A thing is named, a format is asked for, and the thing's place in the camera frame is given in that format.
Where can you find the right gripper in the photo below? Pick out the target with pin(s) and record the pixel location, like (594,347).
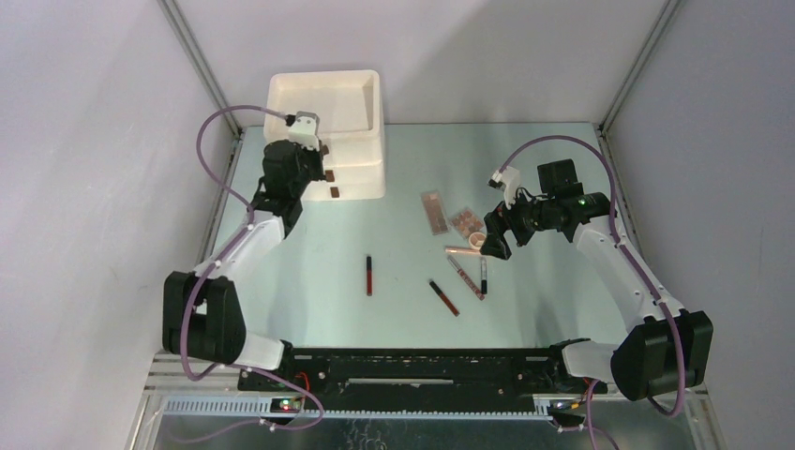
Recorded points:
(496,223)

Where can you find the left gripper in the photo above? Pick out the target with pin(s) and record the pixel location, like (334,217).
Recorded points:
(316,157)

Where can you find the clear mascara tube black cap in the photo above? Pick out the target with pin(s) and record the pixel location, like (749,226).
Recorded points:
(483,275)

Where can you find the pink concealer tube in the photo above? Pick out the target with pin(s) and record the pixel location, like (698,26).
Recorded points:
(463,251)

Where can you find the red lettered lip gloss tube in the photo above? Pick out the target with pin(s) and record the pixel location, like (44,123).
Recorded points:
(465,277)

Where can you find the dark red lip gloss tube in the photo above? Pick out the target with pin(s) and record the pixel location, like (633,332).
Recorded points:
(443,297)

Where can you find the white drawer organizer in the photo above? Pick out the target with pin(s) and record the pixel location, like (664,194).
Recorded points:
(349,106)

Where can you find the red lip gloss black cap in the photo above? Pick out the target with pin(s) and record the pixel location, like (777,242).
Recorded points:
(369,278)

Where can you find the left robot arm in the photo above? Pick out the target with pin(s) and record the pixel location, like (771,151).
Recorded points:
(202,314)

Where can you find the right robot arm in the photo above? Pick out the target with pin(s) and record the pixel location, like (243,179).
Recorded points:
(666,347)

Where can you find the round cream compact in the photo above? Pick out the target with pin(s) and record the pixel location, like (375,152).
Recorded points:
(476,240)

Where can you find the small square blush palette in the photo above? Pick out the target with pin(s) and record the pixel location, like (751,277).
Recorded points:
(465,222)

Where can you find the long eyeshadow palette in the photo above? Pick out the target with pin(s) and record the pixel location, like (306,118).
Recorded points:
(433,205)

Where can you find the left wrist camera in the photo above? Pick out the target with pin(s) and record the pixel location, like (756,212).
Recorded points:
(303,129)

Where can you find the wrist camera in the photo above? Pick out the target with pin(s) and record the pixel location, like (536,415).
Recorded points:
(508,180)
(303,129)

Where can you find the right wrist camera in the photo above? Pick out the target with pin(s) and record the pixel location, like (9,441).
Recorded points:
(508,180)

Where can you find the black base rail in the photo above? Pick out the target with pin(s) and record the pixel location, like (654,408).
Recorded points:
(457,381)

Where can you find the aluminium frame rail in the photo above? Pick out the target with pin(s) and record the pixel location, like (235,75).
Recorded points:
(178,21)

